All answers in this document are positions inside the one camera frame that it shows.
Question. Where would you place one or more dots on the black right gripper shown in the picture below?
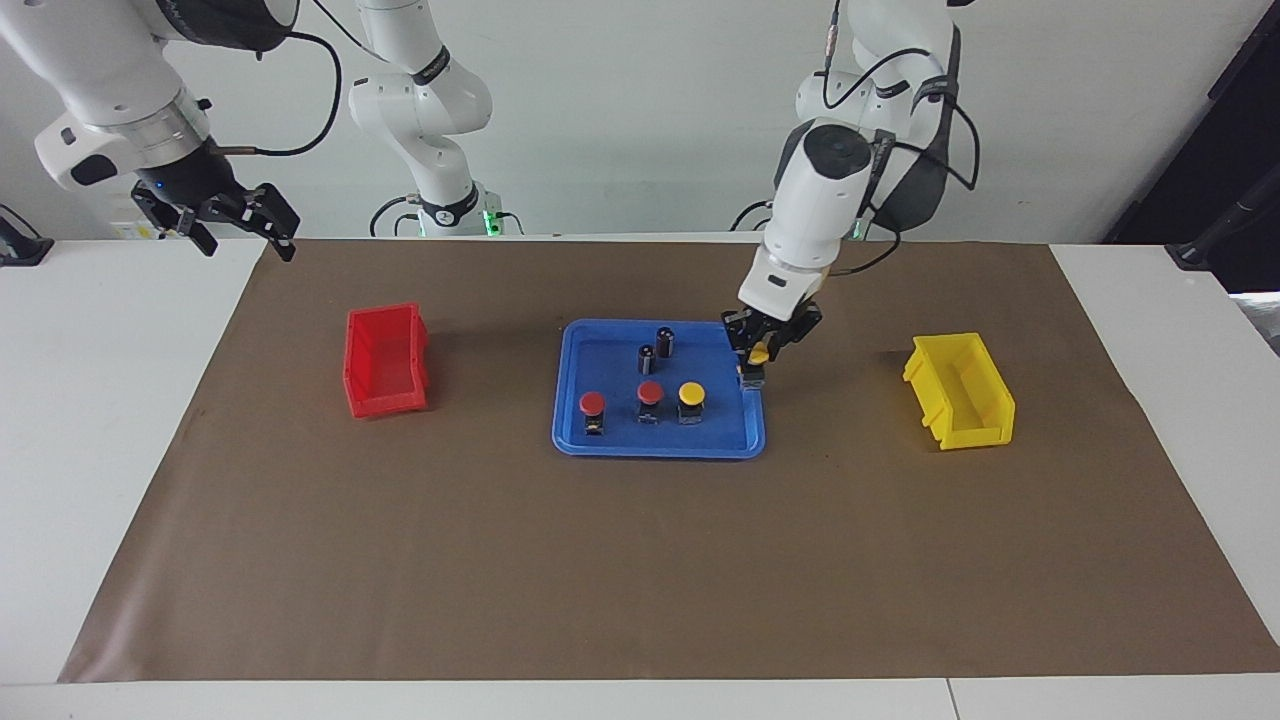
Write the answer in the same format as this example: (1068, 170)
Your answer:
(210, 195)

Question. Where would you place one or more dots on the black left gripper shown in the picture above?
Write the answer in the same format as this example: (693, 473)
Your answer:
(775, 325)

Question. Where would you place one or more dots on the yellow push button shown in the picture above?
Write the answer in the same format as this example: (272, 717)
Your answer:
(760, 353)
(691, 392)

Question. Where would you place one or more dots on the red push button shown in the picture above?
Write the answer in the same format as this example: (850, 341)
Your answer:
(592, 402)
(650, 391)

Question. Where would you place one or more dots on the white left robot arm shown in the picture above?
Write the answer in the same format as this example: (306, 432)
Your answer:
(820, 200)

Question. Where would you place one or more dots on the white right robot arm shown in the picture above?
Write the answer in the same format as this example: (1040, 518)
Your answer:
(100, 70)

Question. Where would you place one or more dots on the blue plastic tray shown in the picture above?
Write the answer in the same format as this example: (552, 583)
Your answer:
(700, 440)

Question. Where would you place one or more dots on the black cylindrical capacitor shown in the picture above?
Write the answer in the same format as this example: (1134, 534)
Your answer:
(666, 343)
(647, 361)

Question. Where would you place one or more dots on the red plastic bin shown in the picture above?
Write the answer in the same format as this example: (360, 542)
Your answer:
(385, 360)

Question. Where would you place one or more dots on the yellow plastic bin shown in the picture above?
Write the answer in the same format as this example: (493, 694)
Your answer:
(965, 400)

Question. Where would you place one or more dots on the base connector green light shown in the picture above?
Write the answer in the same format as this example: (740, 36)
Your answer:
(492, 222)

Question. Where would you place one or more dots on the brown paper table mat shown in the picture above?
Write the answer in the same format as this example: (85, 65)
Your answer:
(600, 560)

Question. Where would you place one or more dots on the black panel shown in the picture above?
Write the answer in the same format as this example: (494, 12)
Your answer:
(1200, 150)

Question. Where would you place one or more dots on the grey metallic object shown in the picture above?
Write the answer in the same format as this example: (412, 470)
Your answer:
(1262, 320)

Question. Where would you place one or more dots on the wall socket yellow label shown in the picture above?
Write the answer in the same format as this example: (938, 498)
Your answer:
(135, 231)

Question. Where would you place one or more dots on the black clamp mount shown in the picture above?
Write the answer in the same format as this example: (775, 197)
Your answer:
(20, 248)

